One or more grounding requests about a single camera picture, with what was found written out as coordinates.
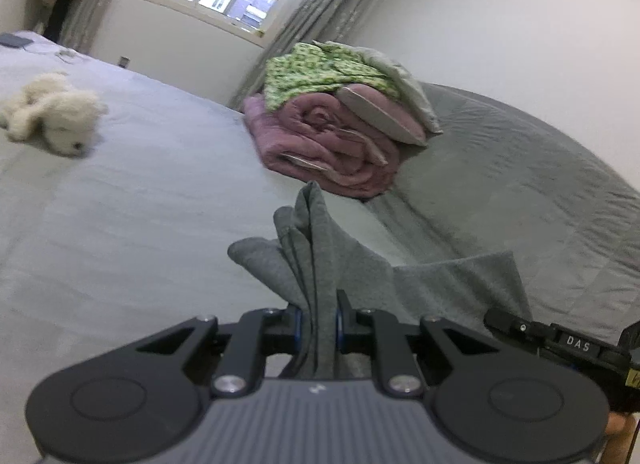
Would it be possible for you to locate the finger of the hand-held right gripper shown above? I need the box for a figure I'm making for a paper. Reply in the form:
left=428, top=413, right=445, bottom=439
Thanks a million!
left=484, top=307, right=621, bottom=372

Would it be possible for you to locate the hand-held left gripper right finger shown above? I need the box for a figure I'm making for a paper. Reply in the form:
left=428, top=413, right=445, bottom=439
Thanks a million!
left=336, top=290, right=496, bottom=397

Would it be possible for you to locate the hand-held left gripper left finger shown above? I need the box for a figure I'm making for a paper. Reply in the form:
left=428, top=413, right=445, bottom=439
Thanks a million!
left=135, top=308, right=303, bottom=397

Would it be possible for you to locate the grey t-shirt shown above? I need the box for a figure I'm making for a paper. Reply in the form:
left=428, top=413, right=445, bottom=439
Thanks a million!
left=227, top=181, right=533, bottom=380

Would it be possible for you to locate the person's right hand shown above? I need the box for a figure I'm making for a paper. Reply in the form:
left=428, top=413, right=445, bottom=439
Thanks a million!
left=602, top=411, right=640, bottom=464

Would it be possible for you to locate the grey duvet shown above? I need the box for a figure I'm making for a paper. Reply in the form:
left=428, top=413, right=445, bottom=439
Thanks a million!
left=362, top=82, right=640, bottom=360

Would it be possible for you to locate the pink folded quilt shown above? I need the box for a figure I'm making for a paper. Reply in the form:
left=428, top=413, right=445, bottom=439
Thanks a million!
left=242, top=92, right=403, bottom=200

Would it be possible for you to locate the bed with grey sheet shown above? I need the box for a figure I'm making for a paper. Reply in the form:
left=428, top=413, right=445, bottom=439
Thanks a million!
left=0, top=29, right=411, bottom=445

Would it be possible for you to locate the pink pillow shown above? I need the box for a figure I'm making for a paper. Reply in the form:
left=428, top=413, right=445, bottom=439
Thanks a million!
left=337, top=84, right=429, bottom=147

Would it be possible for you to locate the grey-green pillow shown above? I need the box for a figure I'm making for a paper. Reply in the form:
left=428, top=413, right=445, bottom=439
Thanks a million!
left=350, top=46, right=444, bottom=135

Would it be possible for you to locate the green patterned blanket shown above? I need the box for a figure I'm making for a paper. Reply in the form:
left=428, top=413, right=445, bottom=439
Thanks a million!
left=263, top=41, right=403, bottom=112

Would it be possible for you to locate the white plush dog toy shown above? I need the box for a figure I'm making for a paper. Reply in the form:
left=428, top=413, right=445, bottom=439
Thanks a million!
left=0, top=72, right=109, bottom=157

